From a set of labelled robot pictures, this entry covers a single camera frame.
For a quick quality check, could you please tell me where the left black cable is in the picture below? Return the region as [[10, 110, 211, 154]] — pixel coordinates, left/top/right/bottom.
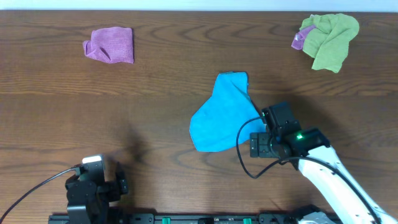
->
[[0, 167, 82, 222]]

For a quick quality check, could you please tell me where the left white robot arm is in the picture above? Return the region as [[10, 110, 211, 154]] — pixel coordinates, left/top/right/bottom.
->
[[65, 161, 129, 224]]

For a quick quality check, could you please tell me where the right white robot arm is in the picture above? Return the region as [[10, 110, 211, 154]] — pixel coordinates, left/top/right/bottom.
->
[[250, 103, 397, 224]]

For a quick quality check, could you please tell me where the blue microfiber cloth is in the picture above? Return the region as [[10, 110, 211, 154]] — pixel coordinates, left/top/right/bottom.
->
[[189, 72, 266, 152]]

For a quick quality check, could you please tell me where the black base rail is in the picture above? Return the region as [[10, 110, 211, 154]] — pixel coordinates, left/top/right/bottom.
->
[[48, 212, 299, 224]]

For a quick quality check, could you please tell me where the small purple cloth under green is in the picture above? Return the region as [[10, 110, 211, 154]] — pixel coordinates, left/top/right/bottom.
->
[[291, 25, 316, 50]]

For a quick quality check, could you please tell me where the folded purple cloth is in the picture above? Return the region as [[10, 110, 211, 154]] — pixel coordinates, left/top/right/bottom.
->
[[83, 27, 134, 64]]

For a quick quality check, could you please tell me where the green crumpled cloth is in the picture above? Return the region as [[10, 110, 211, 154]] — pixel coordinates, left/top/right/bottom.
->
[[300, 13, 359, 73]]

